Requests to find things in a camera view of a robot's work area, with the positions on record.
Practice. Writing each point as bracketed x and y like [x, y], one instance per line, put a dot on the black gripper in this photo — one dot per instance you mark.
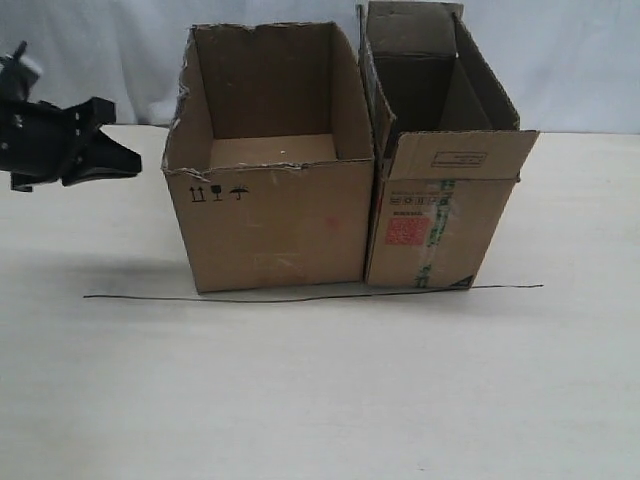
[36, 139]

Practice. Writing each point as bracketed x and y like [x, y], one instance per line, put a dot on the torn cardboard box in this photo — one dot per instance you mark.
[269, 159]

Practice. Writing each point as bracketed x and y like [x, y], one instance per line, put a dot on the tall cardboard box with flaps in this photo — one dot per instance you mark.
[448, 142]

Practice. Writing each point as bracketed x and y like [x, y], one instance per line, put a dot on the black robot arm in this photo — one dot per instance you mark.
[18, 77]

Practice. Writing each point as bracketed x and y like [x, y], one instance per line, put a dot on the thin black line marker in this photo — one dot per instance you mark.
[311, 298]

